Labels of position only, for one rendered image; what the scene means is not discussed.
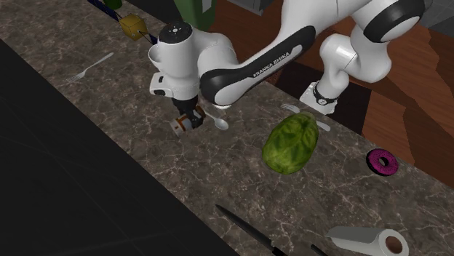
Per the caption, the white cylinder with orange band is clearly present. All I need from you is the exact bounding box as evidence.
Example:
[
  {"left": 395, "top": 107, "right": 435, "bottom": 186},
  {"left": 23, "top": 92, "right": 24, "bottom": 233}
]
[{"left": 170, "top": 106, "right": 207, "bottom": 139}]

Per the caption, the silver spoon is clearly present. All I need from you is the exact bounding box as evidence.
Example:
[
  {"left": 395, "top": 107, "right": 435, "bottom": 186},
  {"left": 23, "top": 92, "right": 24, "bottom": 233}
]
[{"left": 203, "top": 109, "right": 230, "bottom": 131}]

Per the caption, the green container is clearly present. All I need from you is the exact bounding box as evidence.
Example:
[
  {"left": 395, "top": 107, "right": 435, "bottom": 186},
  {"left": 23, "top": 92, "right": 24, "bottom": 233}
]
[{"left": 172, "top": 0, "right": 218, "bottom": 32}]

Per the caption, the yellow cube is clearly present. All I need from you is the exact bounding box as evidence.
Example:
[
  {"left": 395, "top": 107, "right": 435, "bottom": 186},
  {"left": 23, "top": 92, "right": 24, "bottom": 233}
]
[{"left": 118, "top": 13, "right": 149, "bottom": 42}]

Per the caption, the silver fork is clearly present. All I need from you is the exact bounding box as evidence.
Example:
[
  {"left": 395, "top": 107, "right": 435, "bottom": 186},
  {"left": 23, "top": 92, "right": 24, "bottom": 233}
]
[{"left": 65, "top": 52, "right": 115, "bottom": 84}]

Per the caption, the green lettuce head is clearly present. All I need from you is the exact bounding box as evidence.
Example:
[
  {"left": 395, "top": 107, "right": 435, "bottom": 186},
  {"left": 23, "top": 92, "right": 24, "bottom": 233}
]
[{"left": 261, "top": 111, "right": 319, "bottom": 175}]

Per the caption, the dark blue stick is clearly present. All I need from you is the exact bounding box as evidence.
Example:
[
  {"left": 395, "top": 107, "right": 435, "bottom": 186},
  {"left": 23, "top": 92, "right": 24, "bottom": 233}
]
[{"left": 87, "top": 0, "right": 159, "bottom": 46}]

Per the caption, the black knife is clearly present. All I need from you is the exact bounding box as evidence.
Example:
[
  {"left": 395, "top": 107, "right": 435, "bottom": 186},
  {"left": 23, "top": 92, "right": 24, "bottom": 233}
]
[{"left": 215, "top": 204, "right": 289, "bottom": 256}]

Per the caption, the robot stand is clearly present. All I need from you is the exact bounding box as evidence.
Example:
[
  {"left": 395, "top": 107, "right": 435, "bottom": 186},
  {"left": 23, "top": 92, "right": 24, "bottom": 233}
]
[{"left": 276, "top": 60, "right": 373, "bottom": 136}]

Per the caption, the pink doughnut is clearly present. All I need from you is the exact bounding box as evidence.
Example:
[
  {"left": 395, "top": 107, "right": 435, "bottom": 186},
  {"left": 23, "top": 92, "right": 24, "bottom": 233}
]
[{"left": 365, "top": 148, "right": 399, "bottom": 177}]

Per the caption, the white paper towel roll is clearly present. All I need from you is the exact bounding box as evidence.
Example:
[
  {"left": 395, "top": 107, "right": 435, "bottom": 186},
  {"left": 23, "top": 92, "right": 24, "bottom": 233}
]
[{"left": 324, "top": 225, "right": 410, "bottom": 256}]

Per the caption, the black handle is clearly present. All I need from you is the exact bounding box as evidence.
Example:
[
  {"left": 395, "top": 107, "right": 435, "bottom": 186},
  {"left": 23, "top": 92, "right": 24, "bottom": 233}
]
[{"left": 310, "top": 244, "right": 330, "bottom": 256}]

